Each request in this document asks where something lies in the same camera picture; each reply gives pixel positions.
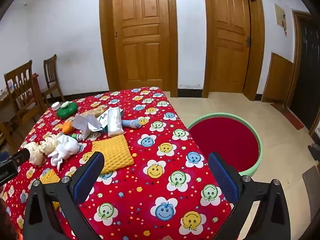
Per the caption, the cream frilly scrunchie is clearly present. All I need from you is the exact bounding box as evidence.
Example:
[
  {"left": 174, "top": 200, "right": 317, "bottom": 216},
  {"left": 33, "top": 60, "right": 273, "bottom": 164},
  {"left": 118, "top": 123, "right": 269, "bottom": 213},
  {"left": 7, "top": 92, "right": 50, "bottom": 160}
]
[{"left": 40, "top": 134, "right": 63, "bottom": 155}]

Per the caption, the green round container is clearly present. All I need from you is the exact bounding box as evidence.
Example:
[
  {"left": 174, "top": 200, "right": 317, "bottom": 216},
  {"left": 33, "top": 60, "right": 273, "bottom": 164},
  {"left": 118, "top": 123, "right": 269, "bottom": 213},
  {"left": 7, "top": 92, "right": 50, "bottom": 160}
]
[{"left": 57, "top": 102, "right": 78, "bottom": 119}]

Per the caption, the orange plush fruit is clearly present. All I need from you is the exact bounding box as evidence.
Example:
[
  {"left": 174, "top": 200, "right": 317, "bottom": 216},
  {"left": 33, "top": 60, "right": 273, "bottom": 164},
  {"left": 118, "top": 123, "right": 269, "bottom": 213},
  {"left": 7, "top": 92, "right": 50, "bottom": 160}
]
[{"left": 62, "top": 121, "right": 75, "bottom": 134}]

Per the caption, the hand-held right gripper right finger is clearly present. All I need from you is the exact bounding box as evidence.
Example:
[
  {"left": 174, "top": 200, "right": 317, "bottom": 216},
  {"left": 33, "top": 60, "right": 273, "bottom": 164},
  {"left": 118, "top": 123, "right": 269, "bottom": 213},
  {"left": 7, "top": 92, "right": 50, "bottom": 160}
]
[{"left": 208, "top": 152, "right": 290, "bottom": 240}]

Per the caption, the crumpled white paper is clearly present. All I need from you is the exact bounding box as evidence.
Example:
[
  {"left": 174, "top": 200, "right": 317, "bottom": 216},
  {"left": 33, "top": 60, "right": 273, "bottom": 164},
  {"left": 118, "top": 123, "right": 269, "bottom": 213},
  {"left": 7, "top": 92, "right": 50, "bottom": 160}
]
[{"left": 72, "top": 114, "right": 102, "bottom": 140}]

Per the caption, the large yellow knitted cloth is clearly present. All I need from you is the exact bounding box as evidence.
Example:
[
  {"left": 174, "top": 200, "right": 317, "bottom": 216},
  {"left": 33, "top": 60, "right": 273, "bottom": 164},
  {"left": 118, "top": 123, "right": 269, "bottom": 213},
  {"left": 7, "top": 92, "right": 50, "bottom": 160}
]
[{"left": 91, "top": 134, "right": 135, "bottom": 174}]

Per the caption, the white tissue pack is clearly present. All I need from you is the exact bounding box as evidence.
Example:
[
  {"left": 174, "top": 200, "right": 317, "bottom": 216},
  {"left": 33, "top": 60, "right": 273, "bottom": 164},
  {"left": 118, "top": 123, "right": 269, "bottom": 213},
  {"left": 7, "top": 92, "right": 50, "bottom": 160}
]
[{"left": 107, "top": 106, "right": 125, "bottom": 137}]

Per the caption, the cream fluffy ball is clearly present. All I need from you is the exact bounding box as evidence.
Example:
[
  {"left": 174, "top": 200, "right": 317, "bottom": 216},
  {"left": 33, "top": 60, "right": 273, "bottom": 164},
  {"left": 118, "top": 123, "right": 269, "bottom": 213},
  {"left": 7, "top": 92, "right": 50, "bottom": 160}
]
[{"left": 25, "top": 141, "right": 47, "bottom": 166}]

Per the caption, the wooden board panel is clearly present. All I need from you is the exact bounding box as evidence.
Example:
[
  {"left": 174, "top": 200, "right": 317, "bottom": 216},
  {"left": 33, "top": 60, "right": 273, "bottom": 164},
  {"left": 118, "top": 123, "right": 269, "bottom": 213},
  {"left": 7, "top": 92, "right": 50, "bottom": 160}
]
[{"left": 261, "top": 52, "right": 294, "bottom": 104}]

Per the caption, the green basin with red inside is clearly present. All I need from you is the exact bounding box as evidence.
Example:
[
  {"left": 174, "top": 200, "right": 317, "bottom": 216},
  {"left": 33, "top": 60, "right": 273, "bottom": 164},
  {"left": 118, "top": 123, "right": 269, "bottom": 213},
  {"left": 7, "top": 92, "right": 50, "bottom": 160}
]
[{"left": 187, "top": 113, "right": 264, "bottom": 177}]

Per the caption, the light blue plastic handle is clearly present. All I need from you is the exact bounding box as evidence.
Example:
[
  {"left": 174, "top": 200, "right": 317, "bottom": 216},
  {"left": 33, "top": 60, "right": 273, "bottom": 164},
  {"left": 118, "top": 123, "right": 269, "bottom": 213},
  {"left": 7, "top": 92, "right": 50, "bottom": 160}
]
[{"left": 121, "top": 119, "right": 148, "bottom": 130}]

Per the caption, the beige wall notice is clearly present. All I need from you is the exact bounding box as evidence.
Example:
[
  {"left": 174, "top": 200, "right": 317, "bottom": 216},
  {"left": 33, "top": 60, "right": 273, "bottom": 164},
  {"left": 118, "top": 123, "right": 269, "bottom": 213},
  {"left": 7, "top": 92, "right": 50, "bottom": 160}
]
[{"left": 274, "top": 3, "right": 287, "bottom": 28}]

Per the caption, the red smiley flower tablecloth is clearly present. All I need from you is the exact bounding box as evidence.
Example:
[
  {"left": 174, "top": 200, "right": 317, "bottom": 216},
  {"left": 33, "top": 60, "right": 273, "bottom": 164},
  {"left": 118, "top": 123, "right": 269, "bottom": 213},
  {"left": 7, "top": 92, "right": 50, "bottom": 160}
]
[{"left": 0, "top": 87, "right": 232, "bottom": 240}]

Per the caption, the black object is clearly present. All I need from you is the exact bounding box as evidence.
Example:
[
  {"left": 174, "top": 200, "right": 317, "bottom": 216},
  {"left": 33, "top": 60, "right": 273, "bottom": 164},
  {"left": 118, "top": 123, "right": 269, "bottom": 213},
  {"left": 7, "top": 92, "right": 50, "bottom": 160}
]
[{"left": 308, "top": 142, "right": 320, "bottom": 162}]

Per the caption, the brown wooden seat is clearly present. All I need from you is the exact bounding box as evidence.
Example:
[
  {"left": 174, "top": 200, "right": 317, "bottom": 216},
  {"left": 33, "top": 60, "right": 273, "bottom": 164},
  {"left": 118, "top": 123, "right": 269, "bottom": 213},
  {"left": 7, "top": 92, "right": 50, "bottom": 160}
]
[{"left": 302, "top": 165, "right": 320, "bottom": 205}]

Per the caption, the dark door with brown frame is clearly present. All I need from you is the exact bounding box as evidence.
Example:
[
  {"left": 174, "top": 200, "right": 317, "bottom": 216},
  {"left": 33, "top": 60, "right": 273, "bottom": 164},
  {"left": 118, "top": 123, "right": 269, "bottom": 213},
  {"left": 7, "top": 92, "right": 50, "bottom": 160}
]
[{"left": 287, "top": 10, "right": 320, "bottom": 130}]

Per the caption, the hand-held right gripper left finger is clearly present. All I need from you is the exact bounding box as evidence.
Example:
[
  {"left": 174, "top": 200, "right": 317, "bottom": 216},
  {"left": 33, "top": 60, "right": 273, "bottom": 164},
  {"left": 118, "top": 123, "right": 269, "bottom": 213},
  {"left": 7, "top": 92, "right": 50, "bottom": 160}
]
[{"left": 22, "top": 151, "right": 105, "bottom": 240}]

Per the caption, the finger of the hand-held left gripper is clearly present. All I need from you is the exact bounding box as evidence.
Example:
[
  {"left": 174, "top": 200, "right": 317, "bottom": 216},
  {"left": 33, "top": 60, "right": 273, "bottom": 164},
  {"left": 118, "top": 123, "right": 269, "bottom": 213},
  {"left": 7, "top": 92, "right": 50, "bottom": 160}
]
[{"left": 9, "top": 148, "right": 32, "bottom": 166}]

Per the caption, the white and teal medicine box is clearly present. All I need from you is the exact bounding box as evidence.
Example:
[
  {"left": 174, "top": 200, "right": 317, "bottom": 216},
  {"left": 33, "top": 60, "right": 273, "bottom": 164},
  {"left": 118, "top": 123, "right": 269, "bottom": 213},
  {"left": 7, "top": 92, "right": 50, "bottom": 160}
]
[{"left": 94, "top": 110, "right": 110, "bottom": 132}]

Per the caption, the wooden panel door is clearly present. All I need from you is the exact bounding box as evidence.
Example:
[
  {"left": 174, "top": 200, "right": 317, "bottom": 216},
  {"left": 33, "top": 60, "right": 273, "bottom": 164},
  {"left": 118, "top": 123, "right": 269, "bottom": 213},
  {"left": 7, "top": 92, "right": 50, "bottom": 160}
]
[
  {"left": 99, "top": 0, "right": 178, "bottom": 98},
  {"left": 203, "top": 0, "right": 265, "bottom": 101}
]

